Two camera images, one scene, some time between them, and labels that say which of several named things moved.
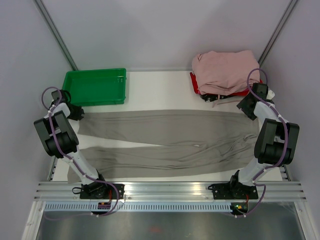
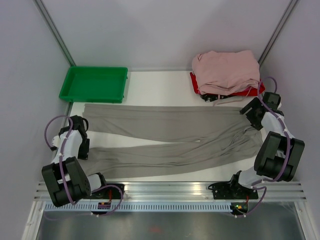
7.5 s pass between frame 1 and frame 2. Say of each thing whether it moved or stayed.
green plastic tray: stayed
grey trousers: moved
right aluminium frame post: stayed
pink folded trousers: stayed
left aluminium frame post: stayed
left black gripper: moved
